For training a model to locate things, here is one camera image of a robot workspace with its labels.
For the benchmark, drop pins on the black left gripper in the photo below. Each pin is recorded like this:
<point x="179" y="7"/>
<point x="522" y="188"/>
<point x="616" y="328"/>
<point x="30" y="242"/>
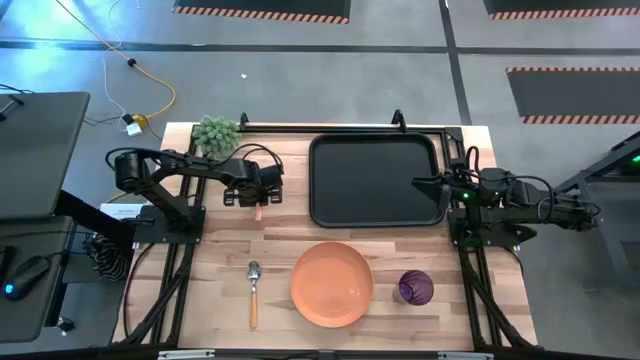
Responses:
<point x="255" y="180"/>

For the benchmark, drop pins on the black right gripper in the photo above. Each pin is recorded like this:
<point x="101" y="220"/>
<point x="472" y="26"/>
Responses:
<point x="464" y="189"/>

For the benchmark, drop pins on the black plastic tray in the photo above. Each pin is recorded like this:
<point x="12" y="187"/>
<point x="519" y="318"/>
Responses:
<point x="375" y="180"/>

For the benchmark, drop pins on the purple translucent cup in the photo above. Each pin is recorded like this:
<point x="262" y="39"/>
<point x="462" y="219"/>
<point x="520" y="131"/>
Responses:
<point x="415" y="288"/>

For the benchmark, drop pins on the orange plate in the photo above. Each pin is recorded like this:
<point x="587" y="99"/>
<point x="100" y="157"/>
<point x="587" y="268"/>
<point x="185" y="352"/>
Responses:
<point x="332" y="285"/>

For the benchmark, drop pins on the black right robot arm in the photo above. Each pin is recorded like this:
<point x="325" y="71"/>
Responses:
<point x="560" y="212"/>

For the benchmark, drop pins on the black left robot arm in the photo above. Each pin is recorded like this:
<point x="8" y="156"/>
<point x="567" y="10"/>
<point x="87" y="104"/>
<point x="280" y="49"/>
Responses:
<point x="150" y="187"/>

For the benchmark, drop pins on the green artificial plant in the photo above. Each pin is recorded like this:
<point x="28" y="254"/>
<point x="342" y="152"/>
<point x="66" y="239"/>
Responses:
<point x="216" y="135"/>

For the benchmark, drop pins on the white paper label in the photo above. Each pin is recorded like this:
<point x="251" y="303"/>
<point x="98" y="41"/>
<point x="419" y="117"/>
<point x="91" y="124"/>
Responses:
<point x="122" y="210"/>

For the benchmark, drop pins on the white power adapter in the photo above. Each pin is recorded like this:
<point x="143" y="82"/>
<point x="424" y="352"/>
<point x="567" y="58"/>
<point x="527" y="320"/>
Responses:
<point x="134" y="129"/>

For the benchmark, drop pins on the black white striped object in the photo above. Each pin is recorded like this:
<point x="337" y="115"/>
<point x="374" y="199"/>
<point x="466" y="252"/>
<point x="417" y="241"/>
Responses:
<point x="109" y="259"/>

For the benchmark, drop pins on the black desk support beam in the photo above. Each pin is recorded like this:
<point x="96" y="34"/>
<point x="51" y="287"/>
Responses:
<point x="90" y="215"/>

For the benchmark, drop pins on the black mat with hazard stripes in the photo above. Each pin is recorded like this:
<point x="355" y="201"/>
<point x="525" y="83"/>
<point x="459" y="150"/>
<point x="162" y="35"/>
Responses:
<point x="260" y="6"/>
<point x="565" y="6"/>
<point x="575" y="95"/>

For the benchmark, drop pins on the dark metal stand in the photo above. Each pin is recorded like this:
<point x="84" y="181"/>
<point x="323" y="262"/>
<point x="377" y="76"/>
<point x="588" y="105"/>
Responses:
<point x="612" y="225"/>

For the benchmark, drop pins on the dark grey desk panel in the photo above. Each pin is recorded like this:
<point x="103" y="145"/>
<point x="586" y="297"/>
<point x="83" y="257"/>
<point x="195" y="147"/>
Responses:
<point x="40" y="150"/>

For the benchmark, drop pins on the black computer mouse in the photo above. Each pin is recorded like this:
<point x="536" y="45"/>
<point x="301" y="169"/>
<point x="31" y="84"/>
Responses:
<point x="25" y="277"/>

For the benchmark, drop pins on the dark grey desk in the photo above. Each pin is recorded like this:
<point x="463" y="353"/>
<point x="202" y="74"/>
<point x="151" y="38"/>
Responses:
<point x="30" y="320"/>

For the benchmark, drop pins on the black aluminium table frame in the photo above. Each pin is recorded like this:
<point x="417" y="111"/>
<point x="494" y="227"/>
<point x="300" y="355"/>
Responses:
<point x="472" y="300"/>

